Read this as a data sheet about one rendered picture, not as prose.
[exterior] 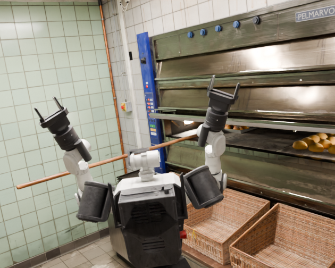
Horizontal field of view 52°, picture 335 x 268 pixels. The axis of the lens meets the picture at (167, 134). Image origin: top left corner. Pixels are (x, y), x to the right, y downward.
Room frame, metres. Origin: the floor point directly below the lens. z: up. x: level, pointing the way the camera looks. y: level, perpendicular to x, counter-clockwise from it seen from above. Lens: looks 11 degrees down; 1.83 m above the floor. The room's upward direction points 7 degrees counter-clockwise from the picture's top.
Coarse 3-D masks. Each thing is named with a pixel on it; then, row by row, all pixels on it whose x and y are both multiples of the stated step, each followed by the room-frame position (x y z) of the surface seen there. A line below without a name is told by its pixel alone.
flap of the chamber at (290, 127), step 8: (184, 120) 2.69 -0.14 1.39; (192, 120) 2.61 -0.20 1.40; (200, 120) 2.53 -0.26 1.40; (272, 128) 2.01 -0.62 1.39; (280, 128) 1.96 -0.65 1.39; (288, 128) 1.92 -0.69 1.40; (296, 128) 1.88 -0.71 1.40; (304, 128) 1.84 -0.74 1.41; (312, 128) 1.80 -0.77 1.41; (320, 128) 1.76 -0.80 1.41
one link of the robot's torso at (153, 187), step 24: (120, 192) 1.23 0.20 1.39; (144, 192) 1.18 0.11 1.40; (168, 192) 1.15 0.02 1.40; (120, 216) 1.12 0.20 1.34; (144, 216) 1.27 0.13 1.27; (168, 216) 1.12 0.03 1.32; (144, 240) 1.13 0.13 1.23; (168, 240) 1.14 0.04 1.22; (144, 264) 1.16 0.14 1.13; (168, 264) 1.17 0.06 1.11
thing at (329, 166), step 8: (168, 136) 3.20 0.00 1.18; (176, 136) 3.15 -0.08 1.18; (192, 144) 2.87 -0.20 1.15; (208, 144) 2.70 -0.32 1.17; (232, 152) 2.49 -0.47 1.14; (240, 152) 2.43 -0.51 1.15; (248, 152) 2.37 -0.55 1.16; (256, 152) 2.31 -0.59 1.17; (264, 152) 2.25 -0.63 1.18; (272, 152) 2.23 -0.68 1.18; (280, 152) 2.21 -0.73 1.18; (280, 160) 2.15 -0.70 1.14; (288, 160) 2.10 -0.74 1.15; (296, 160) 2.05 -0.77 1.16; (304, 160) 2.01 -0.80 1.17; (312, 160) 1.96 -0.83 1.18; (320, 160) 1.94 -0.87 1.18; (328, 160) 1.92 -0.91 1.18; (328, 168) 1.88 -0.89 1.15
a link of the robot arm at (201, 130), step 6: (204, 126) 1.40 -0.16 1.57; (210, 126) 1.41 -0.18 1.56; (216, 126) 1.40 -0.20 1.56; (222, 126) 1.41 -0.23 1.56; (198, 132) 1.48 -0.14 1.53; (204, 132) 1.40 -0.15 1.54; (210, 132) 1.42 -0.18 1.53; (216, 132) 1.42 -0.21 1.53; (222, 132) 1.44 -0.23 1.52; (204, 138) 1.41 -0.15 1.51; (210, 138) 1.42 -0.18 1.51; (198, 144) 1.43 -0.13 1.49; (204, 144) 1.42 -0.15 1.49; (210, 144) 1.43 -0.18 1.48
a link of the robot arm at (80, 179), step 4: (88, 172) 1.50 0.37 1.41; (76, 176) 1.49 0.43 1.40; (80, 176) 1.48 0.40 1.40; (84, 176) 1.48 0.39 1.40; (88, 176) 1.50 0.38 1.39; (80, 180) 1.49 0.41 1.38; (84, 180) 1.49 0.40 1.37; (92, 180) 1.53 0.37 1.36; (80, 184) 1.50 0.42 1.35; (80, 188) 1.52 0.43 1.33; (80, 192) 1.53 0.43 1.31; (80, 196) 1.51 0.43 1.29
